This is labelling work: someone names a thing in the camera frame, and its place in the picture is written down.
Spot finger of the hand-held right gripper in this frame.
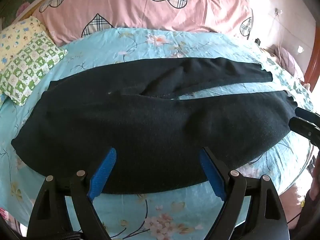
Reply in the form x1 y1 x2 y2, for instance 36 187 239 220
295 107 320 124
288 116 320 145

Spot dark clothing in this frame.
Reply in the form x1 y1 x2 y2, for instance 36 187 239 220
299 155 320 233

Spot yellow print pillow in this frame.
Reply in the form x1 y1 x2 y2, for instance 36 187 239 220
0 16 48 73

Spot green checkered pillow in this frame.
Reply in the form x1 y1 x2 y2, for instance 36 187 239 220
0 31 68 106

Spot pink cloth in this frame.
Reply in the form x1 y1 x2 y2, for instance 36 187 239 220
281 179 309 227

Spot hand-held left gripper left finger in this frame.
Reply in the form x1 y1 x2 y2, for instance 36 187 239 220
27 147 117 240

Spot pink heart-pattern pillow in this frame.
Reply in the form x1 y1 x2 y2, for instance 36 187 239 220
32 0 253 47

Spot white curved headboard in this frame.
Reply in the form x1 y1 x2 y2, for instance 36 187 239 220
15 0 68 22

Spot wooden door frame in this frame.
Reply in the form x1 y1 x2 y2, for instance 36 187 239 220
304 40 320 85

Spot blue floral bedsheet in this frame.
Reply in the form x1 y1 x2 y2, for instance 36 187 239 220
0 27 315 240

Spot white cable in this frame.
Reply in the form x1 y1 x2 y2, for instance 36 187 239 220
275 14 283 64

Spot black pants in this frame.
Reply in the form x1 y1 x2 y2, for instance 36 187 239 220
11 57 298 195

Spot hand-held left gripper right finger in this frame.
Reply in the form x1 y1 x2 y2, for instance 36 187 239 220
199 147 290 240

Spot pale purple pillow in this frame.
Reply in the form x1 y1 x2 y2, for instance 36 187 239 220
260 45 305 80

